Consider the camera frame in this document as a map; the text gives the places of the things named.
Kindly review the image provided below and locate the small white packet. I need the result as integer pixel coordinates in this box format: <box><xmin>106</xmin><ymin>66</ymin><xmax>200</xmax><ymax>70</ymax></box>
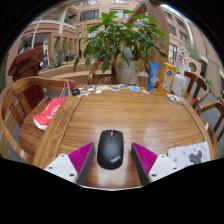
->
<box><xmin>166</xmin><ymin>93</ymin><xmax>183</xmax><ymax>103</ymax></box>

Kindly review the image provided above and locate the black computer mouse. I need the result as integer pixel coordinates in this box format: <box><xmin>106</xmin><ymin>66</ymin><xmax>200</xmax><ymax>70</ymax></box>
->
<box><xmin>96</xmin><ymin>129</ymin><xmax>125</xmax><ymax>171</ymax></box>

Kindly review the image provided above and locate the green plant in white pot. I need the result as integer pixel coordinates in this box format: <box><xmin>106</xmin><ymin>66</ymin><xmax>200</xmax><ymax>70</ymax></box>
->
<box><xmin>73</xmin><ymin>9</ymin><xmax>169</xmax><ymax>85</ymax></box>

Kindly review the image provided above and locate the yellow flowering potted plant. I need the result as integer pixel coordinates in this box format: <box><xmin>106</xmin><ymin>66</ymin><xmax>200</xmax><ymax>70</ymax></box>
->
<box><xmin>205</xmin><ymin>78</ymin><xmax>214</xmax><ymax>93</ymax></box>

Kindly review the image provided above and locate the white abstract sculpture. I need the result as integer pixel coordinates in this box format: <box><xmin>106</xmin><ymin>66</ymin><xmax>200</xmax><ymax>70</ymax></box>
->
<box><xmin>178</xmin><ymin>46</ymin><xmax>189</xmax><ymax>66</ymax></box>

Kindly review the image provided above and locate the yellow liquid bottle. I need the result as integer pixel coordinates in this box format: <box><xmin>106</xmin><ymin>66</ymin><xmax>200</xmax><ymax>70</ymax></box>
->
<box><xmin>158</xmin><ymin>62</ymin><xmax>177</xmax><ymax>94</ymax></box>

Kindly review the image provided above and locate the blue squeeze tube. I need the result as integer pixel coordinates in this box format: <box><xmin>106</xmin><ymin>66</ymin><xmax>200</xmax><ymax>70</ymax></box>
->
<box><xmin>147</xmin><ymin>61</ymin><xmax>161</xmax><ymax>93</ymax></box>

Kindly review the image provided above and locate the white pump dispenser bottle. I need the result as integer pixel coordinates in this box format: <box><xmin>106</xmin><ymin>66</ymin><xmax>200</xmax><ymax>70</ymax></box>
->
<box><xmin>171</xmin><ymin>64</ymin><xmax>188</xmax><ymax>98</ymax></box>

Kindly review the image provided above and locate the white grey bear-print mouse pad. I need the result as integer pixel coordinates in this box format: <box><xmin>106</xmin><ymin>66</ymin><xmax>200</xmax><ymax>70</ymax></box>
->
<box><xmin>167</xmin><ymin>140</ymin><xmax>212</xmax><ymax>169</ymax></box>

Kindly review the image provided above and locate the dark bust statue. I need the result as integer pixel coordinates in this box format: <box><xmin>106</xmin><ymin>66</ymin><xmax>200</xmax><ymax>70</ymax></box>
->
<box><xmin>19</xmin><ymin>40</ymin><xmax>33</xmax><ymax>55</ymax></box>

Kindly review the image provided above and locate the spiky green agave plant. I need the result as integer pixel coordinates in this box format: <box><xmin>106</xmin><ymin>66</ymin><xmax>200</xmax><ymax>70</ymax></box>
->
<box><xmin>49</xmin><ymin>46</ymin><xmax>68</xmax><ymax>69</ymax></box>

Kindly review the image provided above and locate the dark red wooden lectern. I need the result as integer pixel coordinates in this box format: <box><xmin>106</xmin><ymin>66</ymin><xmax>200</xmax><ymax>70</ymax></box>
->
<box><xmin>8</xmin><ymin>45</ymin><xmax>51</xmax><ymax>118</ymax></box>

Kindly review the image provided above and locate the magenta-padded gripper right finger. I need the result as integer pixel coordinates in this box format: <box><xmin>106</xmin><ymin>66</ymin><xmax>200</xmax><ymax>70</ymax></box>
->
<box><xmin>130</xmin><ymin>142</ymin><xmax>181</xmax><ymax>187</ymax></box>

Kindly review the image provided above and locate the small cream sticker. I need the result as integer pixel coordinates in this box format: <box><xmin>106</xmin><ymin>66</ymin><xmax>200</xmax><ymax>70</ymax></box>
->
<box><xmin>95</xmin><ymin>84</ymin><xmax>110</xmax><ymax>92</ymax></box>

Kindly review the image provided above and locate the red paper bag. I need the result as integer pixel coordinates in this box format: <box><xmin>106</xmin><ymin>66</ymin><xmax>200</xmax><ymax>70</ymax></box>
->
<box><xmin>32</xmin><ymin>80</ymin><xmax>73</xmax><ymax>132</ymax></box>

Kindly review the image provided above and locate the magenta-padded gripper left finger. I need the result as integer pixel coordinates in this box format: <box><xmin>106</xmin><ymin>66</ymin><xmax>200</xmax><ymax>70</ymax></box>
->
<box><xmin>43</xmin><ymin>141</ymin><xmax>96</xmax><ymax>186</ymax></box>

